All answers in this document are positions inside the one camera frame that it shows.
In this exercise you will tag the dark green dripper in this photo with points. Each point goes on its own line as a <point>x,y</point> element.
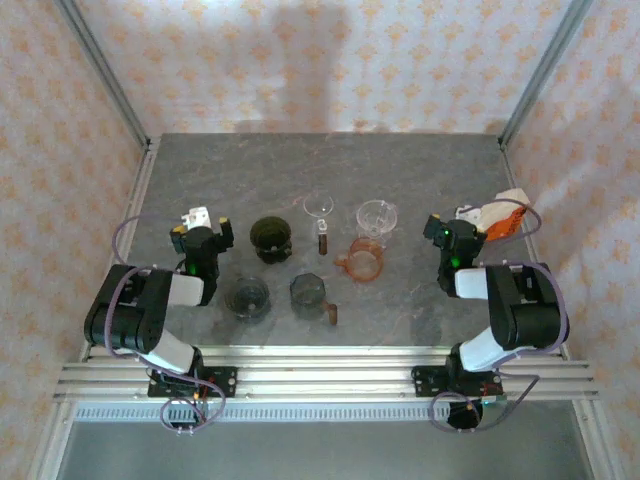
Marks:
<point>271,240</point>

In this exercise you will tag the grey glass dripper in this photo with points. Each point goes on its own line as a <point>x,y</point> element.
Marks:
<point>247,300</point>

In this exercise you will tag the grey metal panel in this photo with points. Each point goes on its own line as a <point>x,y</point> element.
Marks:
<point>325,450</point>

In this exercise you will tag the aluminium frame post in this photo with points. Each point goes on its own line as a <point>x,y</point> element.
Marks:
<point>107,75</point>
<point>543,75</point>

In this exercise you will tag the small green circuit board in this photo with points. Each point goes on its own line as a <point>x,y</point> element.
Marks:
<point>492,404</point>

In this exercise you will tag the aluminium table side rail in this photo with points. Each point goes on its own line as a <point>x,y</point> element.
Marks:
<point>509,165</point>
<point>136,200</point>

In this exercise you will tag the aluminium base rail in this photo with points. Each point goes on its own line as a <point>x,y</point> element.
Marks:
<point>325,375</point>

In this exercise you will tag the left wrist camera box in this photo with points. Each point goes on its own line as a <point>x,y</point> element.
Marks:
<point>197,216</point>

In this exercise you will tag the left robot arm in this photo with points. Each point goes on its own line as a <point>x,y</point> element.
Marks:
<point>125,310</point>

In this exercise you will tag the coffee filter packet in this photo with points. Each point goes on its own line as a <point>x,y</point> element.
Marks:
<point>507,220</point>

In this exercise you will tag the clear plastic dripper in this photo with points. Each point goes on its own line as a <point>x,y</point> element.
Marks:
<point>377,220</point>

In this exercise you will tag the aluminium frame leg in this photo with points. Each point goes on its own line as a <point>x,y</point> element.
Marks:
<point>50,450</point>
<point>597,450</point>

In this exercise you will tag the orange plastic dripper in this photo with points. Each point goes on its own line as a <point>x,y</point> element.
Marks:
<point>364,261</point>

